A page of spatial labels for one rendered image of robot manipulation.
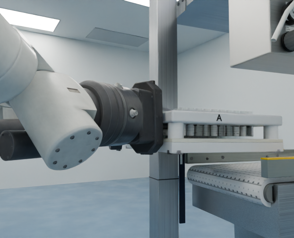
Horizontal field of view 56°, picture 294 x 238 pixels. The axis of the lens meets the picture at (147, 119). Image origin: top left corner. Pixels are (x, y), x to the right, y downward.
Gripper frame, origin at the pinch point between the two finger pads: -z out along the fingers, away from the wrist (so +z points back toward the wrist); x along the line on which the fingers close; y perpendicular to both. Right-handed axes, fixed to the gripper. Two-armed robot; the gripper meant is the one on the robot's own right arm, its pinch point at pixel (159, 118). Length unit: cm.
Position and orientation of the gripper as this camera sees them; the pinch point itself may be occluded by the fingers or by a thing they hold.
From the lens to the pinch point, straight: 50.2
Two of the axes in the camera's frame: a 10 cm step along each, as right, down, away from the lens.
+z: -5.8, -0.3, -8.2
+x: 0.2, 10.0, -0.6
